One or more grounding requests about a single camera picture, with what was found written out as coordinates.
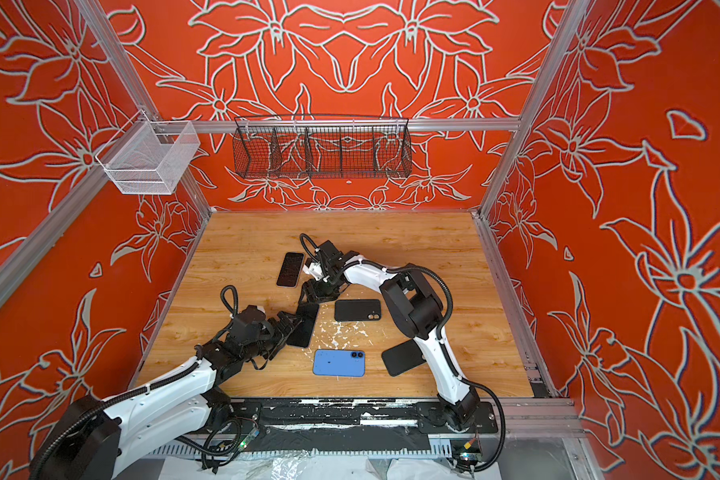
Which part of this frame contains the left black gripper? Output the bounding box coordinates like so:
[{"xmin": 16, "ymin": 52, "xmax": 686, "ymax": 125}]
[{"xmin": 244, "ymin": 309, "xmax": 302, "ymax": 361}]

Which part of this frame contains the black phone case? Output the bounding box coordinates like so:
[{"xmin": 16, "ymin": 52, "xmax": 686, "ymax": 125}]
[
  {"xmin": 334, "ymin": 299, "xmax": 382, "ymax": 322},
  {"xmin": 381, "ymin": 339, "xmax": 426, "ymax": 377}
]

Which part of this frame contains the black smartphone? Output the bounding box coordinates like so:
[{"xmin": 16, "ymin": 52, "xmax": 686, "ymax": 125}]
[
  {"xmin": 286, "ymin": 303, "xmax": 320, "ymax": 348},
  {"xmin": 276, "ymin": 252, "xmax": 305, "ymax": 288}
]

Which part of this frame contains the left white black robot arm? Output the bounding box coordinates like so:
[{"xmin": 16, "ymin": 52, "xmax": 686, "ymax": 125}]
[{"xmin": 29, "ymin": 285, "xmax": 304, "ymax": 479}]

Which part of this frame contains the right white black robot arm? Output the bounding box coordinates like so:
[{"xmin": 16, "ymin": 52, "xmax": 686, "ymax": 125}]
[{"xmin": 299, "ymin": 233, "xmax": 506, "ymax": 432}]

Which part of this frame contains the blue phone case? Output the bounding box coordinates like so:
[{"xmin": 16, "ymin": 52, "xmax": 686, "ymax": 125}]
[{"xmin": 313, "ymin": 349, "xmax": 366, "ymax": 378}]

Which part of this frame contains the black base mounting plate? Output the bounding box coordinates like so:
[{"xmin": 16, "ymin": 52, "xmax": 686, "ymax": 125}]
[{"xmin": 205, "ymin": 397, "xmax": 500, "ymax": 434}]

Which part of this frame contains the clear plastic bin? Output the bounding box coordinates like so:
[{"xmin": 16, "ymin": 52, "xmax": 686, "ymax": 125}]
[{"xmin": 95, "ymin": 120, "xmax": 200, "ymax": 195}]

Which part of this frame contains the black cable bundle left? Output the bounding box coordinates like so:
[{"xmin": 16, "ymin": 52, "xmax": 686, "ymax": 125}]
[{"xmin": 179, "ymin": 413, "xmax": 262, "ymax": 475}]

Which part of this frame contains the black wire basket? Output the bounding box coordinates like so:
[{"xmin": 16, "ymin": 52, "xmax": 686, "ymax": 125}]
[{"xmin": 232, "ymin": 115, "xmax": 413, "ymax": 180}]

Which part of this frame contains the grey cable duct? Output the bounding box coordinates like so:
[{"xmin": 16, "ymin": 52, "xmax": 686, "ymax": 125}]
[{"xmin": 145, "ymin": 438, "xmax": 453, "ymax": 461}]

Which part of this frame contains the black cable right base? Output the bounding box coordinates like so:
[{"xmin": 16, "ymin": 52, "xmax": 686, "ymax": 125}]
[{"xmin": 452, "ymin": 380, "xmax": 508, "ymax": 475}]

